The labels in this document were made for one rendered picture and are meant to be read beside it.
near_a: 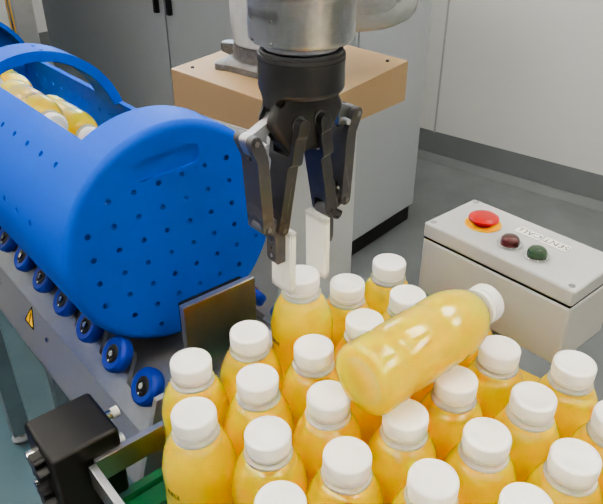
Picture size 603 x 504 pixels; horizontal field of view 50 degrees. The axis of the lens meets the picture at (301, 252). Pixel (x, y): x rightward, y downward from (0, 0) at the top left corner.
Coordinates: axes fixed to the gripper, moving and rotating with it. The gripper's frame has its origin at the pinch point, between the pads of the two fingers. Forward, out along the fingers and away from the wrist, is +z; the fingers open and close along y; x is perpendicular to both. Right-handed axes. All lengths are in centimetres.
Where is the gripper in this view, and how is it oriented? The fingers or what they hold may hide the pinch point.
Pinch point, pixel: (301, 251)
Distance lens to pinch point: 64.9
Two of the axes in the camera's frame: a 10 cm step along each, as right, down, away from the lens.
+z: 0.0, 8.6, 5.2
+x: 6.5, 3.9, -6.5
